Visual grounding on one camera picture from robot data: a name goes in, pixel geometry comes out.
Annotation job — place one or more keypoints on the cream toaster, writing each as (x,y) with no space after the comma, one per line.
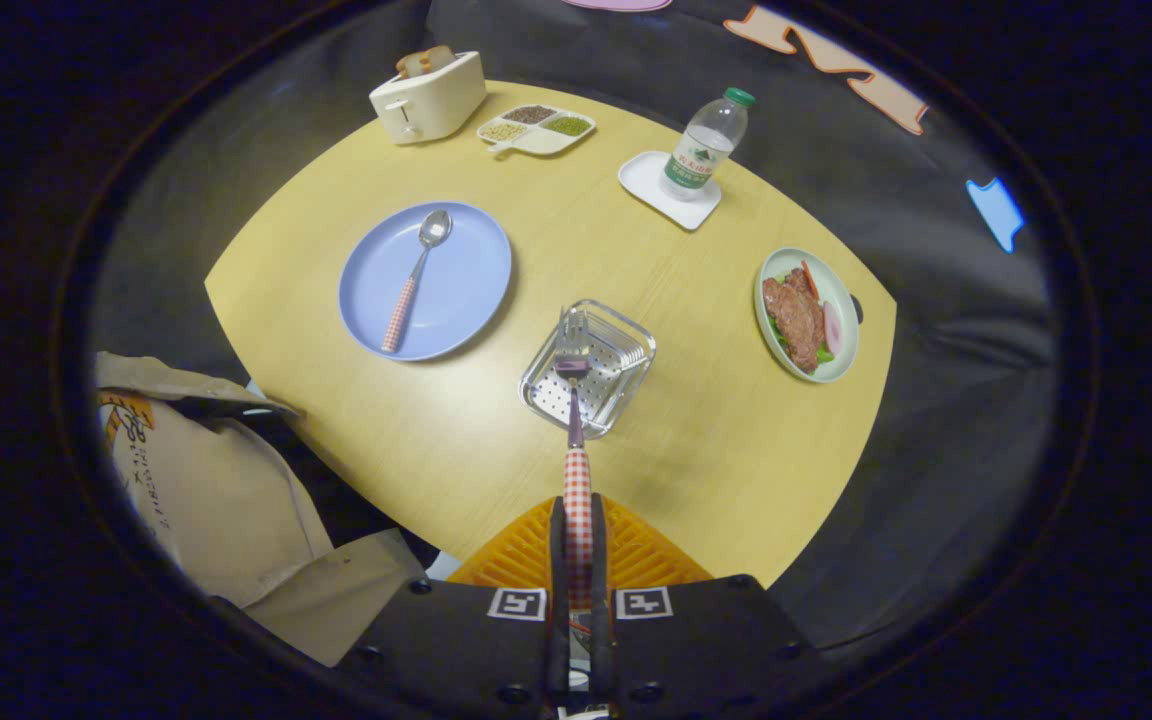
(431,100)

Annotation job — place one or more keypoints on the brown cardboard box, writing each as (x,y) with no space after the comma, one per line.
(226,500)

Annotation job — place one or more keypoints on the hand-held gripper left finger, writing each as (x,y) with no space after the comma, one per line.
(557,560)

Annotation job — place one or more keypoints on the metal drain basket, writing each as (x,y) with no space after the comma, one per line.
(616,370)

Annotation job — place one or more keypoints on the white divided dish of beans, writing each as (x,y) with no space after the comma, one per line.
(536,135)

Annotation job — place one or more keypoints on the blue round plate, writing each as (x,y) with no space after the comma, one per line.
(466,290)

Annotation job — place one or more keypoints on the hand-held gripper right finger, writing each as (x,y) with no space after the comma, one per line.
(599,560)

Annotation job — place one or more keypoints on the white square coaster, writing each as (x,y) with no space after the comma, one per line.
(648,180)

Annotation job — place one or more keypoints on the clear plastic water bottle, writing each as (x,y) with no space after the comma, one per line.
(701,150)

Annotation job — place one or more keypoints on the green plate of meat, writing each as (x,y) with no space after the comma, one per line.
(801,315)

